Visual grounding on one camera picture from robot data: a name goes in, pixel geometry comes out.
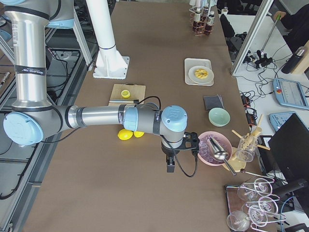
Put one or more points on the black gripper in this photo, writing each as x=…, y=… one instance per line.
x=168, y=152

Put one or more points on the tea bottle white cap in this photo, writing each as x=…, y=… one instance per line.
x=209, y=23

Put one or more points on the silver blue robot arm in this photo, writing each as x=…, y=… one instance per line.
x=34, y=118

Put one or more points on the white serving tray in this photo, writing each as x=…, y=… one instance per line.
x=193, y=64

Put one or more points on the pink bowl with ice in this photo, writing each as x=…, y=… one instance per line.
x=204, y=152

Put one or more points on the yellow lemon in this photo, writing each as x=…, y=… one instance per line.
x=138, y=134
x=125, y=134

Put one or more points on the metal ice scoop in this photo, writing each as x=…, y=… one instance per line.
x=219, y=154

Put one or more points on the mint green bowl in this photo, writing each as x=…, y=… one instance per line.
x=219, y=117

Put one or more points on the wooden glass drying stand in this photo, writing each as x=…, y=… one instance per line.
x=255, y=133

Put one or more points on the grey folded cloth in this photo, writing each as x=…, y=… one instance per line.
x=211, y=102

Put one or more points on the wooden cutting board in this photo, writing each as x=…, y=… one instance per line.
x=137, y=94

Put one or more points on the clear glass mug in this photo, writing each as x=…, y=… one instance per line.
x=246, y=148

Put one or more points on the half lemon slice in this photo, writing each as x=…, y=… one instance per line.
x=125, y=94

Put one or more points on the wine glass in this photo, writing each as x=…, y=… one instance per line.
x=247, y=192
x=238, y=221
x=257, y=216
x=262, y=187
x=268, y=205

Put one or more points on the white plate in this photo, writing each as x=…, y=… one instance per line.
x=191, y=74

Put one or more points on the blue teach pendant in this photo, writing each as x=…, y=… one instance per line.
x=278, y=119
x=290, y=93

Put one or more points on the black monitor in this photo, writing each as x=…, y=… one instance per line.
x=290, y=149

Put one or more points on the black water bottle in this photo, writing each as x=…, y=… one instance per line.
x=293, y=60

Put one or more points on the braided ring pastry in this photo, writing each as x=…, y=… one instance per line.
x=201, y=73

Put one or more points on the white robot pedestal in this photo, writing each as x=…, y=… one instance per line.
x=110, y=64

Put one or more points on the copper wire bottle rack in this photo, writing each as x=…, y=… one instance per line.
x=200, y=29

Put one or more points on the aluminium frame post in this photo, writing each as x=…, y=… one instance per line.
x=255, y=26

